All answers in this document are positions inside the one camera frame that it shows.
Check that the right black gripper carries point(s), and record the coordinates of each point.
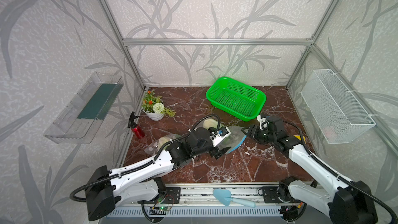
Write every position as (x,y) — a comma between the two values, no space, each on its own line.
(254,133)

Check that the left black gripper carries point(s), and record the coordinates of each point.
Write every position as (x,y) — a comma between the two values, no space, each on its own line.
(216,154)

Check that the blue-zip clear bag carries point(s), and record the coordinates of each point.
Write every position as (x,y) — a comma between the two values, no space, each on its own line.
(234,140)

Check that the chinese cabbage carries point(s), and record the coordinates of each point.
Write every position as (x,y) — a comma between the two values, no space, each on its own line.
(210,122)

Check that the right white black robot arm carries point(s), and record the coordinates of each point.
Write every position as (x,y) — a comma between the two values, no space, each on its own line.
(341,199)

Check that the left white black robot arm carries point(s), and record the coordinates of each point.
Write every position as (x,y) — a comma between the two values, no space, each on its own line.
(141,181)

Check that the dotted clear bag with lettuce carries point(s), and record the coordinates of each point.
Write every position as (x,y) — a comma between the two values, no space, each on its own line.
(155,146)

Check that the green plastic basket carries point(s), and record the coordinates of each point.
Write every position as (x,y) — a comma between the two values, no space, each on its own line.
(236,98)

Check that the yellow spatula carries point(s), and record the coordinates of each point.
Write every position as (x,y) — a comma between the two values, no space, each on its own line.
(301,138)

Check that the green circuit board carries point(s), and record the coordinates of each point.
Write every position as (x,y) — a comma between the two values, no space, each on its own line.
(160,210)

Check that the red spray bottle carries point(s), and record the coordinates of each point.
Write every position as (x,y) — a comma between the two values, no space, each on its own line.
(134,126)

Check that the white pot artificial flowers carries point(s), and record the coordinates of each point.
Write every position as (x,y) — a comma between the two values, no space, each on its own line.
(153,106)

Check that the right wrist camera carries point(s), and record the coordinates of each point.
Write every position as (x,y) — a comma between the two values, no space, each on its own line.
(263,122)

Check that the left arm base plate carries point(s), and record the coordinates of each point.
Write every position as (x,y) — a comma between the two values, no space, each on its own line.
(170,196)

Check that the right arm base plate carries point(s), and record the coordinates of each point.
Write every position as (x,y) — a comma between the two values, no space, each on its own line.
(277,194)

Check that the white wire mesh basket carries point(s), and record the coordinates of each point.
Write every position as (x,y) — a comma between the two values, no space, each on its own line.
(338,113)

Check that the clear acrylic wall shelf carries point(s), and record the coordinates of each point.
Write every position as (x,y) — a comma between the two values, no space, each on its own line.
(80,121)

